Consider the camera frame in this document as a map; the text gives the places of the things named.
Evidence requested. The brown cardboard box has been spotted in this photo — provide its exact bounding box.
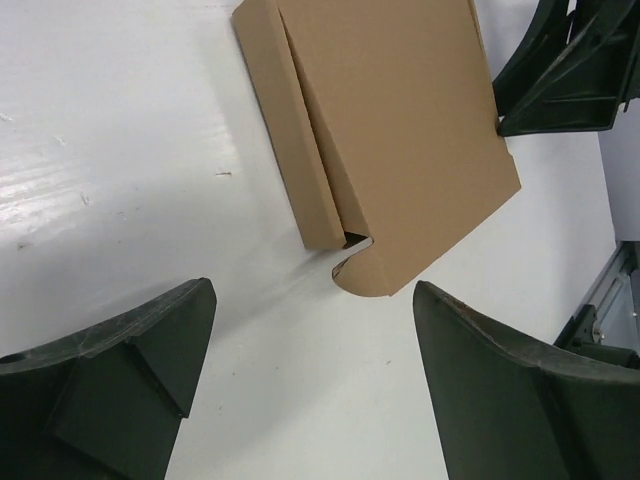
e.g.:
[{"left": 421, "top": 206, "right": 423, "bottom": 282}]
[{"left": 232, "top": 1, "right": 521, "bottom": 297}]

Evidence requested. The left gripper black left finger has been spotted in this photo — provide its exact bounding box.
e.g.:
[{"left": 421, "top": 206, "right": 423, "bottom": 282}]
[{"left": 1, "top": 278, "right": 217, "bottom": 479}]

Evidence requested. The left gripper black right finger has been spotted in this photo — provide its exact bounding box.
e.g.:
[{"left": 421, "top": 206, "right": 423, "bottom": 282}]
[{"left": 413, "top": 281, "right": 639, "bottom": 479}]

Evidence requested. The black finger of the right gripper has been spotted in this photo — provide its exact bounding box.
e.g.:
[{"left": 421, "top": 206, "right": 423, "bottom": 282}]
[{"left": 493, "top": 0, "right": 639, "bottom": 137}]

